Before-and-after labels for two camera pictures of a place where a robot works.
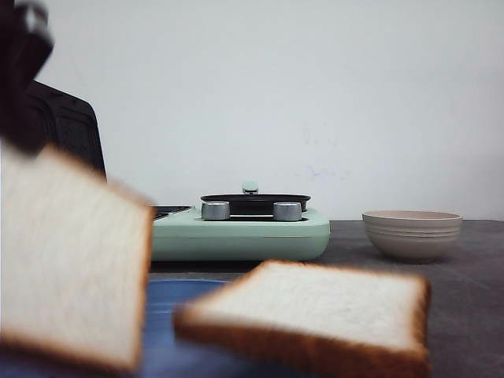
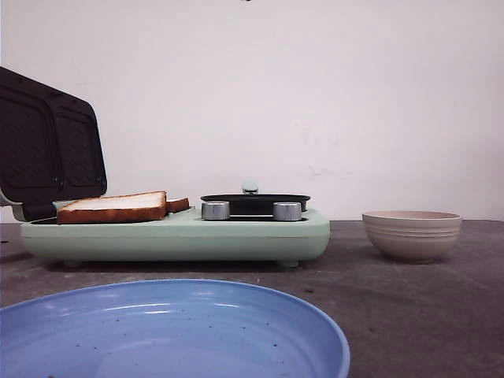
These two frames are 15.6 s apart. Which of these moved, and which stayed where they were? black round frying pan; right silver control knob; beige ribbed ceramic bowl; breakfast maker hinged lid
Moved: breakfast maker hinged lid
Stayed: black round frying pan; beige ribbed ceramic bowl; right silver control knob
